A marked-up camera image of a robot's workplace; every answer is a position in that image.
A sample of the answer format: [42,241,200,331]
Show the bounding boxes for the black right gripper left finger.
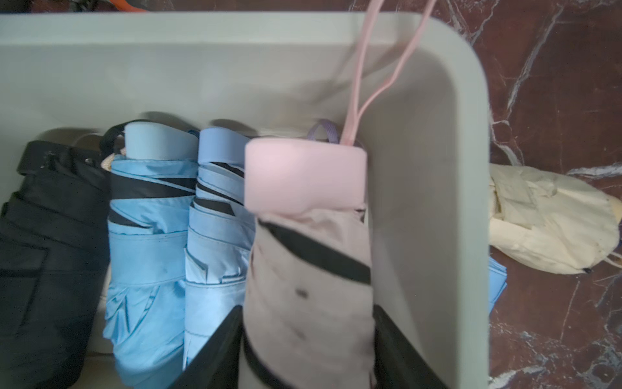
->
[169,306,243,389]

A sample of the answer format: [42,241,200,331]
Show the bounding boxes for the pink umbrella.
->
[241,0,438,389]

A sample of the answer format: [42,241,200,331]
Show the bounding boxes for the white plastic storage box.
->
[1,12,489,388]

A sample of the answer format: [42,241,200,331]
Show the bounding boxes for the light blue umbrella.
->
[183,127,255,367]
[489,257,507,314]

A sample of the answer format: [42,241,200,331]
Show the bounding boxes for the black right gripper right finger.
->
[374,305,448,389]

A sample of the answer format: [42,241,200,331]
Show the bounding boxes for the beige umbrella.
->
[489,164,621,275]

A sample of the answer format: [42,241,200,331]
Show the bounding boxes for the orange handled pliers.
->
[67,0,149,14]

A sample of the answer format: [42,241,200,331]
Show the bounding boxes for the black umbrella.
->
[1,125,124,388]

